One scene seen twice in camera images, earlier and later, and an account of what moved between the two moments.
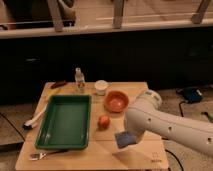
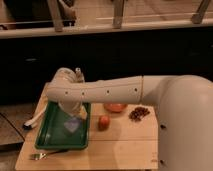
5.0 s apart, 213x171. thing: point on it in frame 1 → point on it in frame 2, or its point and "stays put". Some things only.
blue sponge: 125,139 → 72,124
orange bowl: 116,101 stays put
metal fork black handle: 41,155 stays put
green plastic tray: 65,124 stays put
